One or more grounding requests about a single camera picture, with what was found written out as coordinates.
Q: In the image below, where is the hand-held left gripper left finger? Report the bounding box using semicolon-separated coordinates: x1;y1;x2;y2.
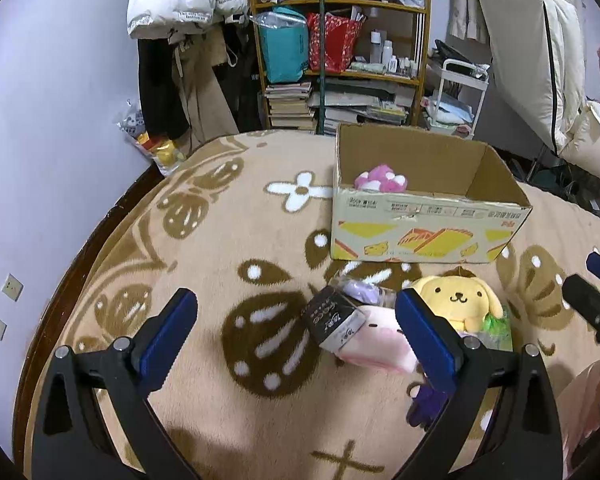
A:
30;287;201;480

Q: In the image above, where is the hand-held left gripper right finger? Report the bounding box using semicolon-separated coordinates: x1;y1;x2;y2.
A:
395;287;566;480

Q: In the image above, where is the pink square plush toy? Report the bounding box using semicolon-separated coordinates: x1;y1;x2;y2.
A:
337;305;421;373

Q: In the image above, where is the yellow dog plush toy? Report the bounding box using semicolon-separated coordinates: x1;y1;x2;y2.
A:
411;269;506;333

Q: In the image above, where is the dark purple toy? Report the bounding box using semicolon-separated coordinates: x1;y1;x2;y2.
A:
405;382;451;428

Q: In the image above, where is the green fluffy toy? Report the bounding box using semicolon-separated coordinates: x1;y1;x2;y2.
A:
457;312;513;351

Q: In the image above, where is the purple item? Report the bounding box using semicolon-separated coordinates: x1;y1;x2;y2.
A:
330;275;398;311

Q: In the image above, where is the printed cardboard box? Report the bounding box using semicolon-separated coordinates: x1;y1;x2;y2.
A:
330;122;533;265

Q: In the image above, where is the person's right forearm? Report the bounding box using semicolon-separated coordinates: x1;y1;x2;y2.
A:
555;370;600;467

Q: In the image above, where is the beige brown printed blanket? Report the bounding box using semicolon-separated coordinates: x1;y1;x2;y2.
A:
22;130;600;480

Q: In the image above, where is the magenta white plush toy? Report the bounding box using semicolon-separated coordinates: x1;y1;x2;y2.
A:
355;163;409;192

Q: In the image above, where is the clear bag of small items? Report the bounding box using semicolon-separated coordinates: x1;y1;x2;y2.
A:
114;102;148;138

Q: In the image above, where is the light blue cloth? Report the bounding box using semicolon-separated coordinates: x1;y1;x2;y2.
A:
430;100;476;123

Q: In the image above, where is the beige coat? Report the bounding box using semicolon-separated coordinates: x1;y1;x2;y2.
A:
172;30;241;153

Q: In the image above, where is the white rolling cart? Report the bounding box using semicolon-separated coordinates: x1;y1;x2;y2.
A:
422;57;491;141

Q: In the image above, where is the pile of books and papers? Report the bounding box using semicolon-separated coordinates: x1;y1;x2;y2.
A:
307;80;416;126

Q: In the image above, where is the black coat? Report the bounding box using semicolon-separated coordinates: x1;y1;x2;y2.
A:
137;35;191;141

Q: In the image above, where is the stack of old books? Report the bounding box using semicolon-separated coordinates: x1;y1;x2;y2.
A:
265;82;316;131

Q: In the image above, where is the black hanging garment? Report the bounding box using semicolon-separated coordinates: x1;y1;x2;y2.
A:
217;20;266;131

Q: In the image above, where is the wooden shelf rack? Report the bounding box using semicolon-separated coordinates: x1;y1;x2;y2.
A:
245;0;433;133

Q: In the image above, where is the row of small bottles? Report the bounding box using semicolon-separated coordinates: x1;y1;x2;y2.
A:
370;30;421;75

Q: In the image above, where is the green pole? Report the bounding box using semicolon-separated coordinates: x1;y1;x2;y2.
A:
316;0;331;136

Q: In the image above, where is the teal bag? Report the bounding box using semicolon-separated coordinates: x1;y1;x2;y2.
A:
256;7;311;84

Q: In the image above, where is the red gift bag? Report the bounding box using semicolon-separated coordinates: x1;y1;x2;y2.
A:
306;12;363;73

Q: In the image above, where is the snack bag by wall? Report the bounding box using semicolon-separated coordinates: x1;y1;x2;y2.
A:
139;132;186;177

